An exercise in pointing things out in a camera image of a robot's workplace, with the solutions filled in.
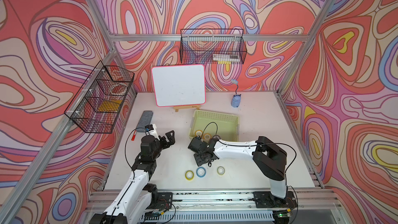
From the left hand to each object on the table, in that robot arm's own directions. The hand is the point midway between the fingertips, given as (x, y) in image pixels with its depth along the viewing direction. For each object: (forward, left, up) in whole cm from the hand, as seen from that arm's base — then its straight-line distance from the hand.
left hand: (168, 134), depth 84 cm
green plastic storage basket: (+14, -35, -13) cm, 40 cm away
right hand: (-11, -19, -13) cm, 26 cm away
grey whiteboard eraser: (+16, +20, -10) cm, 27 cm away
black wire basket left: (+5, +32, +17) cm, 37 cm away
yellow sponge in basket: (+4, +25, +19) cm, 32 cm away
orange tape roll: (+9, -16, -12) cm, 22 cm away
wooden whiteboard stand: (+26, -1, -9) cm, 28 cm away
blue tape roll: (-16, -18, -12) cm, 27 cm away
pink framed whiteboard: (+34, -3, +5) cm, 34 cm away
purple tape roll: (+5, -27, -11) cm, 30 cm away
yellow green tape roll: (-20, -12, -13) cm, 26 cm away
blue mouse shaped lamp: (+29, -42, -3) cm, 51 cm away
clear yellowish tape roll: (-15, -29, -12) cm, 35 cm away
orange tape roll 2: (+4, -22, -10) cm, 24 cm away
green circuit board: (-35, +4, -12) cm, 37 cm away
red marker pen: (+5, +25, -11) cm, 28 cm away
